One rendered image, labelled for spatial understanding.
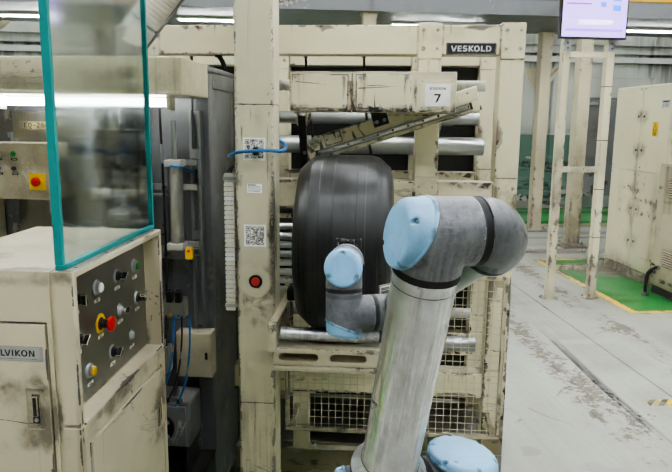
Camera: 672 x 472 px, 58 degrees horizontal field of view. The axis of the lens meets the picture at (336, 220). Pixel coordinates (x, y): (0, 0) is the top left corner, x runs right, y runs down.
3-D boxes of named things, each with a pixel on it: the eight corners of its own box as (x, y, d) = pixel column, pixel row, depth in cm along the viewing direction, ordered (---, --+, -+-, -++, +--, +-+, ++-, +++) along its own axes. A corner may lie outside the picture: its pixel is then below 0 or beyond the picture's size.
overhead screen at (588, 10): (559, 38, 519) (564, -30, 510) (556, 38, 524) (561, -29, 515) (626, 39, 525) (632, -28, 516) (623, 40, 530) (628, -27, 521)
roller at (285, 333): (278, 323, 204) (279, 330, 207) (276, 335, 201) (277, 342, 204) (382, 327, 202) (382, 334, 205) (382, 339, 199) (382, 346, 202)
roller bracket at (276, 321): (267, 353, 199) (267, 324, 198) (286, 315, 238) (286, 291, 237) (277, 353, 199) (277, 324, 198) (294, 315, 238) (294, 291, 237)
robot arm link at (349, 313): (376, 339, 148) (376, 288, 147) (330, 342, 144) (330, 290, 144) (364, 331, 157) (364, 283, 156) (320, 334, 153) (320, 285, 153)
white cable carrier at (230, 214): (225, 310, 211) (223, 173, 204) (229, 306, 216) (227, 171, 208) (238, 310, 211) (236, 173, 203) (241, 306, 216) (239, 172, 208)
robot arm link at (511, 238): (549, 184, 101) (406, 292, 161) (482, 184, 97) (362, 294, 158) (567, 250, 97) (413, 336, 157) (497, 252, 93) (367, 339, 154)
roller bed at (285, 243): (260, 294, 249) (259, 222, 244) (266, 284, 264) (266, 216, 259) (308, 295, 248) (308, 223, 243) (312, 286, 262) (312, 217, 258)
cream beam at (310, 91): (289, 111, 223) (289, 70, 221) (298, 112, 248) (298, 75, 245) (456, 113, 219) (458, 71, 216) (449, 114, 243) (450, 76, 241)
